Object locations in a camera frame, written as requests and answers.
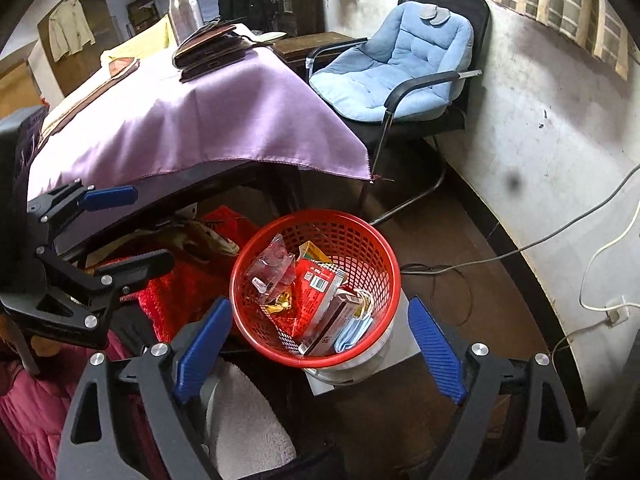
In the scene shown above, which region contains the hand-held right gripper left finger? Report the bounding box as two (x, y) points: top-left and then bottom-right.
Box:
(56, 296), (233, 480)

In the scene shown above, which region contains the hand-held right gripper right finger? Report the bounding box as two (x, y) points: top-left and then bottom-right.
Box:
(407, 296), (586, 480)

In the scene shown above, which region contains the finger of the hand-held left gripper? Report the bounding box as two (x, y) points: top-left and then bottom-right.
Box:
(26, 181), (139, 233)
(0, 247), (176, 352)

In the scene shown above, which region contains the blue face mask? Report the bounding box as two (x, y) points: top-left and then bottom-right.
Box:
(334, 290), (376, 353)

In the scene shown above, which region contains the gold foil wrapper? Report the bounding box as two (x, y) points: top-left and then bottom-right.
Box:
(262, 290), (293, 316)

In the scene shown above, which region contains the clear red-print wrapper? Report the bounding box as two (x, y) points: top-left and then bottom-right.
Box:
(249, 234), (296, 306)

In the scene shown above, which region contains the red checked snack packet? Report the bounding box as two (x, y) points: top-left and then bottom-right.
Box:
(272, 254), (348, 343)

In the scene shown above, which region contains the red plastic basket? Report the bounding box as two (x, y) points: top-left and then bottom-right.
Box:
(229, 208), (402, 358)

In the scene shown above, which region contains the orange medicine box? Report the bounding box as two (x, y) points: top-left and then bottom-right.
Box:
(298, 241), (333, 263)

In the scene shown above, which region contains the grey metal stool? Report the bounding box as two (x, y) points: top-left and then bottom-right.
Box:
(305, 290), (425, 398)

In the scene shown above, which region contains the red fleece cloth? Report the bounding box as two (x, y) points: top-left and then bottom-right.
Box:
(135, 205), (261, 341)

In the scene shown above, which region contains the white plastic bucket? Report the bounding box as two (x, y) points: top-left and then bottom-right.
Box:
(302, 330), (396, 386)

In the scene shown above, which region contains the white fleece cloth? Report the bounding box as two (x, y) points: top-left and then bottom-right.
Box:
(202, 357), (298, 471)

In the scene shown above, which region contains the beige hanging jacket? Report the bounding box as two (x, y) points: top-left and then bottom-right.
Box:
(48, 0), (96, 62)

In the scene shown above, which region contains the yellow chair cover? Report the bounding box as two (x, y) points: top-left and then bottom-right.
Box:
(100, 14), (173, 66)

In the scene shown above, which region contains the dark wooden wardrobe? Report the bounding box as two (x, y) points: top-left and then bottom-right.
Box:
(37, 0), (128, 96)

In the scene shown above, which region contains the pink quilted clothing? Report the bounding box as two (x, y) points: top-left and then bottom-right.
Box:
(0, 330), (146, 480)

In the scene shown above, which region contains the metal bottle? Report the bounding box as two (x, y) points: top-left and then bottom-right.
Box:
(165, 0), (205, 47)

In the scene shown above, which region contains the black office chair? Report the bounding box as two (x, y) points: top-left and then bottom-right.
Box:
(306, 0), (493, 226)

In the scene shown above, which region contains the wooden side table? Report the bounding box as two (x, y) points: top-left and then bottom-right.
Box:
(272, 31), (368, 81)

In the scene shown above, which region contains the blue seat cushion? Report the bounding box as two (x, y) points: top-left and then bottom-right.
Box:
(309, 1), (475, 123)

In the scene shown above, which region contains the checked window curtain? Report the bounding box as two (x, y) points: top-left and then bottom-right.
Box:
(500, 0), (631, 81)

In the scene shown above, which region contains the black cable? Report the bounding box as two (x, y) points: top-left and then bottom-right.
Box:
(400, 262), (473, 326)

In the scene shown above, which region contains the grey cable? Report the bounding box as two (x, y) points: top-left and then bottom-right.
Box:
(400, 162), (640, 276)

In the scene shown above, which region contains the white cable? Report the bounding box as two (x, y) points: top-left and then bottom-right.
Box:
(579, 215), (640, 311)

